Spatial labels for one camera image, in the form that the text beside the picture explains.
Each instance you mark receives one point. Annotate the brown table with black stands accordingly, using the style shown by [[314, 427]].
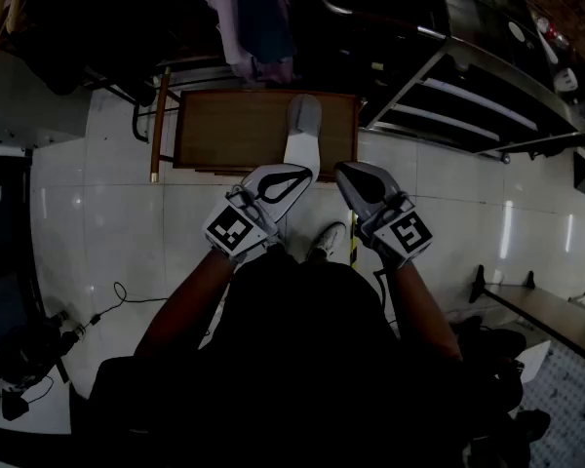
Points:
[[556, 315]]

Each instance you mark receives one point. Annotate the white sneaker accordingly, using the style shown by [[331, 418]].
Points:
[[327, 242]]

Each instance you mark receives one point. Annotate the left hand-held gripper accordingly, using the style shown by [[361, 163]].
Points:
[[234, 232]]

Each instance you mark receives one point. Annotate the person's left forearm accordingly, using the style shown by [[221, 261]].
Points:
[[185, 305]]

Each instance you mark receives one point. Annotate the dark hanging clothes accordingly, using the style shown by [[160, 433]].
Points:
[[102, 17]]

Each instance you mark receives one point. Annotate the wooden box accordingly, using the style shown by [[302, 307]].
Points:
[[224, 129]]

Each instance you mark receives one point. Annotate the person's right forearm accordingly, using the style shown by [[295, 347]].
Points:
[[424, 310]]

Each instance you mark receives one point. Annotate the yellow black striped strip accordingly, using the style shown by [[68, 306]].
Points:
[[354, 246]]

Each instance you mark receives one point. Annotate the purple hanging garment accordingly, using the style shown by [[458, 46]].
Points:
[[234, 37]]

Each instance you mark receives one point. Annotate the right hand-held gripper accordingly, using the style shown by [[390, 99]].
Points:
[[404, 234]]

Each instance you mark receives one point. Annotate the black clothes rack frame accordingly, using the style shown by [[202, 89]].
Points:
[[141, 115]]

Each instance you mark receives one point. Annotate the white round disc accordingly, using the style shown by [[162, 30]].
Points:
[[517, 30]]

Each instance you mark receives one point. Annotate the white bottle with red cap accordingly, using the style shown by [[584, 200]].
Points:
[[546, 47]]

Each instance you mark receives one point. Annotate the black equipment pile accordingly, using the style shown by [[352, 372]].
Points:
[[24, 354]]

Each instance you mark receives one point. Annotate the wooden pole with metal foot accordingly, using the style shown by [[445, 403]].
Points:
[[159, 125]]

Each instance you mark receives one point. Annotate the white board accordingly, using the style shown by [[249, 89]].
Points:
[[536, 359]]

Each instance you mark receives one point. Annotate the white sock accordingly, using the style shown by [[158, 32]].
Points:
[[302, 139]]

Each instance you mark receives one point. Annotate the person's black clothing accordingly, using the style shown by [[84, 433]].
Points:
[[297, 368]]

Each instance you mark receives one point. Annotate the patterned floor mat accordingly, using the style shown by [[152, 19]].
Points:
[[570, 407]]

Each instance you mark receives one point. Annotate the black bag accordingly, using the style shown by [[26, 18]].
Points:
[[492, 339]]

